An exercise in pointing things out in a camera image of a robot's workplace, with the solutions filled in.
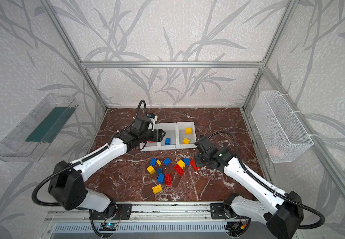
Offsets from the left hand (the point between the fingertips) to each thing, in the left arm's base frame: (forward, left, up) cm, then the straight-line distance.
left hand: (161, 133), depth 84 cm
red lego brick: (-9, +4, +5) cm, 11 cm away
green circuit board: (-42, +23, -19) cm, 52 cm away
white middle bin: (+13, -4, -15) cm, 20 cm away
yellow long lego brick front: (-25, +2, -17) cm, 31 cm away
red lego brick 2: (-11, -18, -16) cm, 27 cm away
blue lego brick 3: (-10, -15, -16) cm, 24 cm away
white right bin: (+15, -11, -15) cm, 24 cm away
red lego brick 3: (-15, -10, -16) cm, 24 cm away
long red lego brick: (-21, -4, -16) cm, 27 cm away
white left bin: (-2, +7, -12) cm, 14 cm away
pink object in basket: (-13, -58, +5) cm, 59 cm away
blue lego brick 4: (-20, 0, -16) cm, 26 cm away
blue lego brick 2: (-10, -3, -17) cm, 20 cm away
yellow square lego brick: (-16, +6, -14) cm, 22 cm away
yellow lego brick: (+3, -15, -14) cm, 21 cm away
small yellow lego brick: (-11, +2, -16) cm, 19 cm away
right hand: (-13, -20, -4) cm, 25 cm away
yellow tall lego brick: (+13, -17, -16) cm, 26 cm away
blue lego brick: (-9, +6, -18) cm, 21 cm away
